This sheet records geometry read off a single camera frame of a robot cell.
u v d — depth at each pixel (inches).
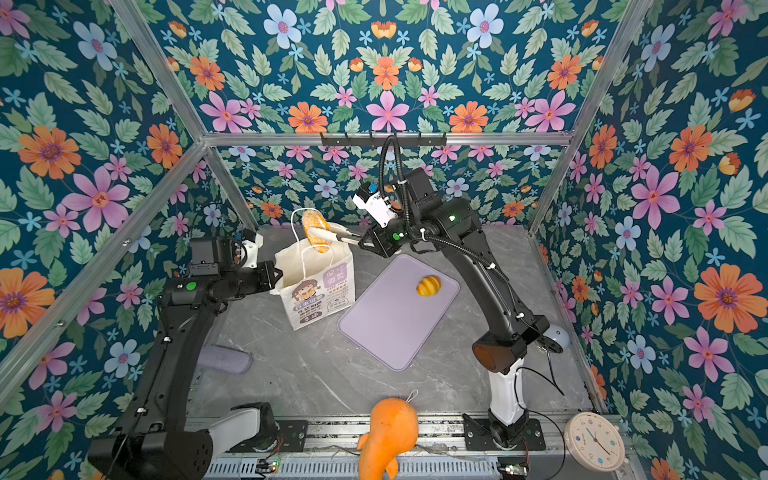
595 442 27.7
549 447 28.4
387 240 22.5
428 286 38.6
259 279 25.5
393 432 26.5
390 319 37.0
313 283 30.3
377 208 22.3
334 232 26.6
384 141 36.0
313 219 28.0
